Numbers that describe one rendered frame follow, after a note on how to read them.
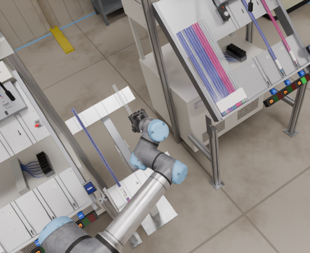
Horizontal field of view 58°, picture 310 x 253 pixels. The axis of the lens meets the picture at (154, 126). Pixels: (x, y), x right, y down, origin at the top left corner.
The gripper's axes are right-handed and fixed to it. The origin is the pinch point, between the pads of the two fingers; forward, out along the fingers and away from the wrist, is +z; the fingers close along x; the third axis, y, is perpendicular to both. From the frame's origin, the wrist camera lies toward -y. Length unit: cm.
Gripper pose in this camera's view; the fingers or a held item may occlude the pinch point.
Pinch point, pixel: (136, 123)
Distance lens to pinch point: 134.8
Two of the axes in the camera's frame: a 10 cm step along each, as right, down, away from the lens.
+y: -4.5, -8.5, -2.9
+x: -8.3, 5.1, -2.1
